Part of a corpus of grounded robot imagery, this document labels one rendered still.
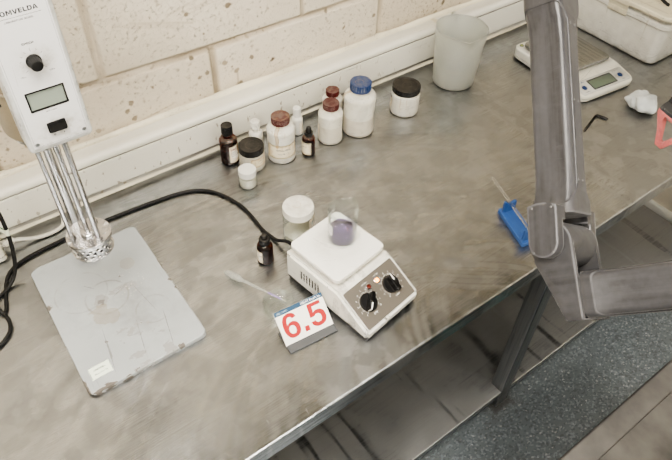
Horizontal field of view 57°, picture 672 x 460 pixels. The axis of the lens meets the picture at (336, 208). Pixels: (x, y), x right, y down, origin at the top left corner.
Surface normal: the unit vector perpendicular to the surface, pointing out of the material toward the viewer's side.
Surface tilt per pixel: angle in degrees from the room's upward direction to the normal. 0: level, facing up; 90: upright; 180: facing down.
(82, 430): 0
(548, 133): 60
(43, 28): 90
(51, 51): 90
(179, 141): 90
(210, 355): 0
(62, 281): 0
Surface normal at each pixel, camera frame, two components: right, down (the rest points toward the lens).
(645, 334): 0.03, -0.71
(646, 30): -0.81, 0.44
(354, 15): 0.59, 0.58
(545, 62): -0.76, -0.09
